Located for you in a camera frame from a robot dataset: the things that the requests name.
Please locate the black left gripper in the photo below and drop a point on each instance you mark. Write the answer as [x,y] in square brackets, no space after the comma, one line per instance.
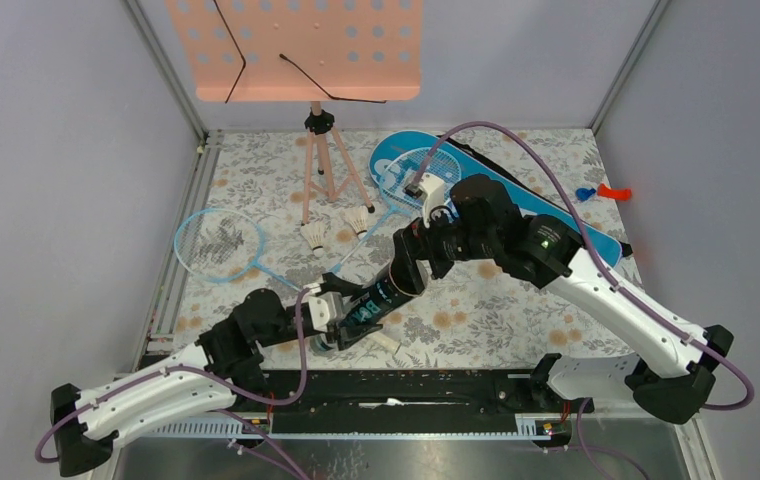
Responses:
[350,333]

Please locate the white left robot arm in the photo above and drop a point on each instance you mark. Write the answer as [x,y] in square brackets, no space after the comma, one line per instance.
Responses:
[221,368]

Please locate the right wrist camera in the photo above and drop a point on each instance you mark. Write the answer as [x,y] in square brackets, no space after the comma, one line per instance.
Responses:
[430,191]

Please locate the light blue racket on bag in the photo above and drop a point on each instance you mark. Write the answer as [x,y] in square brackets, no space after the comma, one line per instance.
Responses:
[391,176]

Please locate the white shuttlecock near tripod foot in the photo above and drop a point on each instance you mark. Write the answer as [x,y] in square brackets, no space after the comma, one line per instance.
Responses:
[357,219]

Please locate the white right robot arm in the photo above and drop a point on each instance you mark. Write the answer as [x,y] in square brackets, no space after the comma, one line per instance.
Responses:
[670,371]

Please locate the pink tripod stand legs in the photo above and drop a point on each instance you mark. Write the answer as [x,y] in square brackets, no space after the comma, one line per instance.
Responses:
[318,172]

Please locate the blue sport racket bag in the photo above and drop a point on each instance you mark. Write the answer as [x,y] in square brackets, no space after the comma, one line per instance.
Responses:
[473,162]

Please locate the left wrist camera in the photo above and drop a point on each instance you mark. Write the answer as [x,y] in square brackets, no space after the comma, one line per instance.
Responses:
[325,309]

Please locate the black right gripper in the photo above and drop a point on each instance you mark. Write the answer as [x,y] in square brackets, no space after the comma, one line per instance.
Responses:
[415,243]

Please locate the light blue racket at left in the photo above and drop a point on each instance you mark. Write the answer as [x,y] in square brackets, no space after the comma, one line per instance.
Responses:
[220,245]

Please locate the white shuttlecock by tripod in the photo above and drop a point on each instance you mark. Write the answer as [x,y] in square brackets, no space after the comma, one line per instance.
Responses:
[316,235]

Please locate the black shuttlecock tube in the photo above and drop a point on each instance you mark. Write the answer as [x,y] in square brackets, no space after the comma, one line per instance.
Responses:
[382,301]

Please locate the orange clip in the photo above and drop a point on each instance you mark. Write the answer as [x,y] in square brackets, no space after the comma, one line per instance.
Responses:
[621,195]

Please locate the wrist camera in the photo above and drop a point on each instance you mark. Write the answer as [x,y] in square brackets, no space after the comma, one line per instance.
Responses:
[325,309]
[430,191]

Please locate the blue clip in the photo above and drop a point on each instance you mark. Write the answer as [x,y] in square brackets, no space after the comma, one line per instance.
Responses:
[584,194]

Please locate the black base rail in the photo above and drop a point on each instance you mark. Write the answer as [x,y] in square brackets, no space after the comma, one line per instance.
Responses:
[420,402]

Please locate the pink perforated music stand desk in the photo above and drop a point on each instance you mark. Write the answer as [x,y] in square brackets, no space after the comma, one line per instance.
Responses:
[296,51]

